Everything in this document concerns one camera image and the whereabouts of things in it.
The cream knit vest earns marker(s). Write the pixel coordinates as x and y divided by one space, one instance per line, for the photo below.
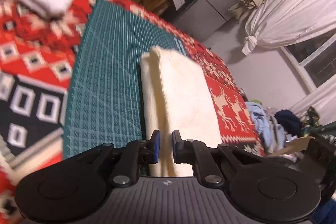
181 98

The red patterned tablecloth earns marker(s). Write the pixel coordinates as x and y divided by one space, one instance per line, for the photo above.
34 43

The white plain curtain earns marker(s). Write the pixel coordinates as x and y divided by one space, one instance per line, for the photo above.
315 106

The navy fleece blanket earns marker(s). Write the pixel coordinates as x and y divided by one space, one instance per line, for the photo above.
287 120

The beige chair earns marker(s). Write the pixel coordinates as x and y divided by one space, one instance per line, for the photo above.
299 146

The white knotted curtain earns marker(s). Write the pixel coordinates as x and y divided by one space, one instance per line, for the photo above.
288 11

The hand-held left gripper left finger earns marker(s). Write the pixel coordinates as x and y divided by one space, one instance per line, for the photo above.
155 146

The beige hanging jacket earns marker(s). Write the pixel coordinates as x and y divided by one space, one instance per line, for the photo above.
246 5

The green christmas printed blanket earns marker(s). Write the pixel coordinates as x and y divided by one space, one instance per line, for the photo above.
315 124

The window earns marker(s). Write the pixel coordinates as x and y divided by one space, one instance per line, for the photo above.
315 61

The light blue fleece garment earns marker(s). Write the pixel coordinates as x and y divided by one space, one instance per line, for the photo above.
262 121

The green cutting mat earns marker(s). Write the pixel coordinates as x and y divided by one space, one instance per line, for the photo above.
105 82

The upright cardboard sheets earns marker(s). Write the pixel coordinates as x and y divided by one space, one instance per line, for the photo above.
155 1

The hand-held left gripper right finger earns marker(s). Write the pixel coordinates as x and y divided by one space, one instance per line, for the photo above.
176 146

